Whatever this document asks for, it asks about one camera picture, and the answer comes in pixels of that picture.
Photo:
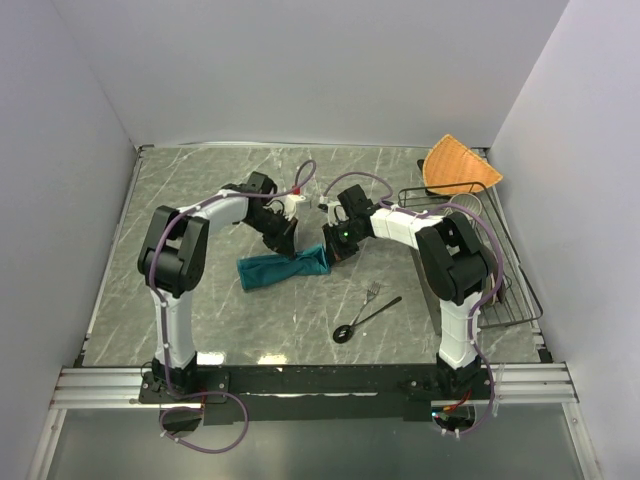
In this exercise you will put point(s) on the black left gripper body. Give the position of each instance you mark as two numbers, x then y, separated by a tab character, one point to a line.
270	225

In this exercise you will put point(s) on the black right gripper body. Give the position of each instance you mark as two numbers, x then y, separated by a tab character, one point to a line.
343	239

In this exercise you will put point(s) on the teal satin napkin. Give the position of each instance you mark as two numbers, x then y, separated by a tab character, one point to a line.
266	270

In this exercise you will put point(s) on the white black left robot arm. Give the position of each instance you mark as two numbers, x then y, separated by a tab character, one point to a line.
173	257

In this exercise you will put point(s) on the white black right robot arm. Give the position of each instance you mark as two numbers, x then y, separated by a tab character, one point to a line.
453	259

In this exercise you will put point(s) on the silver fork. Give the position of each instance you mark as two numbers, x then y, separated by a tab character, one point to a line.
371	293

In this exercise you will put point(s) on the black spoon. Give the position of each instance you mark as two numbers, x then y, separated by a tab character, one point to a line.
344	333

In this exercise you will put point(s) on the orange woven fan basket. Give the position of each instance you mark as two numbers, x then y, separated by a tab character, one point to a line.
451	168

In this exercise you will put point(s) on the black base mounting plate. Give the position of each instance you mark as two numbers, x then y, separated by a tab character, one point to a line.
320	392

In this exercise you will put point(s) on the dark brown plate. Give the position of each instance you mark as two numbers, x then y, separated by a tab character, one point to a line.
499	295

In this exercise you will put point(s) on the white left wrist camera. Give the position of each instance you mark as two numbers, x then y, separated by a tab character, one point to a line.
293	202

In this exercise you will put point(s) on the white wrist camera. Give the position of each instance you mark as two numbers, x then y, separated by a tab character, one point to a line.
329	207
293	202

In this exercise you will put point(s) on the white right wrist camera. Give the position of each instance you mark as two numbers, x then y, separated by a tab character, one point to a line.
329	207

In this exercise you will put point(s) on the black wire dish rack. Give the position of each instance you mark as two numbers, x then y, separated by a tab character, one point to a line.
521	305

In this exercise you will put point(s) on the aluminium rail frame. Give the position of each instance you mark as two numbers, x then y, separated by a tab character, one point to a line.
117	388

